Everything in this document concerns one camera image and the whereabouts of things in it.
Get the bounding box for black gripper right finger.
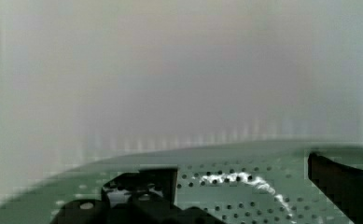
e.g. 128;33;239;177
307;153;363;224

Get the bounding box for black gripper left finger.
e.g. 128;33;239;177
101;168;177;207

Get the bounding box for green plastic strainer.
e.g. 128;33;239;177
0;140;363;224

